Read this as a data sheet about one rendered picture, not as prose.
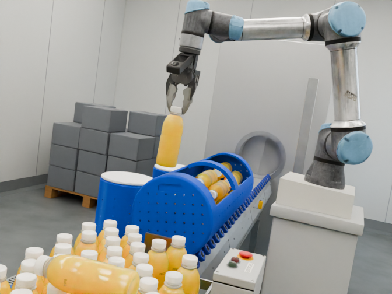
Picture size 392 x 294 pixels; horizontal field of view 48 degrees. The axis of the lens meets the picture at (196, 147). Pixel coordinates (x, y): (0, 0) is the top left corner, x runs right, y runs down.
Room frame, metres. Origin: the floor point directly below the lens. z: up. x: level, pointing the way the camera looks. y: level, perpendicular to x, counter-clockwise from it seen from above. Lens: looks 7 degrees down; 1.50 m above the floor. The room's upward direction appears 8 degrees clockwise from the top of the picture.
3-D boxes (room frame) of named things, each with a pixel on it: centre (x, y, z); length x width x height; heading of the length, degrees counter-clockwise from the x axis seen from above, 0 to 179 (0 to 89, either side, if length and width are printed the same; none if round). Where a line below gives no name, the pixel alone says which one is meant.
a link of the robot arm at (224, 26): (1.51, -0.04, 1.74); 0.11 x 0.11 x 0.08; 6
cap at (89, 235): (1.16, 0.25, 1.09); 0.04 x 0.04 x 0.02
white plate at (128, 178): (2.24, 0.32, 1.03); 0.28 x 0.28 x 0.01
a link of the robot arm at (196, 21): (1.48, 0.06, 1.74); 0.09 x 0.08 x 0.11; 96
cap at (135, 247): (1.12, 0.11, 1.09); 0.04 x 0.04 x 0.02
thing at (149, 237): (1.36, 0.07, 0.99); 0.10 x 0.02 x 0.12; 75
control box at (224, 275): (1.08, -0.16, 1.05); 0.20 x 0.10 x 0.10; 165
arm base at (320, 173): (1.67, -0.50, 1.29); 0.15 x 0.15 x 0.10
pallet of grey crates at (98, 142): (5.51, 1.06, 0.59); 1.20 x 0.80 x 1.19; 71
